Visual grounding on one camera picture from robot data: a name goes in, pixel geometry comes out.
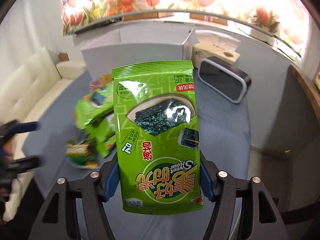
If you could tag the tissue box with tissue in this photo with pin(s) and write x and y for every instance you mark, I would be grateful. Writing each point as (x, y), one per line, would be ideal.
(223, 48)

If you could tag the tulip wall poster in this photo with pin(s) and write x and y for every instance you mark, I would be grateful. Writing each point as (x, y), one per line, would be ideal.
(287, 20)

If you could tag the green seaweed snack packet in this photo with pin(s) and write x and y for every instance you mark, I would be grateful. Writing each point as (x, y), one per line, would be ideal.
(157, 137)

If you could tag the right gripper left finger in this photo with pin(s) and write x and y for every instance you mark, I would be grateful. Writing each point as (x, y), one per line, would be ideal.
(58, 218)

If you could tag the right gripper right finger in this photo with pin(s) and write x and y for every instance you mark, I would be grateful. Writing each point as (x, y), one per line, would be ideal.
(243, 209)

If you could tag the green pea snack packet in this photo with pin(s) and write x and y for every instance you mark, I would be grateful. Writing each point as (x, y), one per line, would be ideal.
(79, 154)

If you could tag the white leather sofa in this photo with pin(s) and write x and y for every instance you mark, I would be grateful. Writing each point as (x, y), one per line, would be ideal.
(25, 96)

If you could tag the black white-rimmed speaker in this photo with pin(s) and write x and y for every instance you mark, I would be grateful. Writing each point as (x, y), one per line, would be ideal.
(229, 81)

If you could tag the white cardboard box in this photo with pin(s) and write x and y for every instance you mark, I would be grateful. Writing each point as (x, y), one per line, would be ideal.
(130, 42)

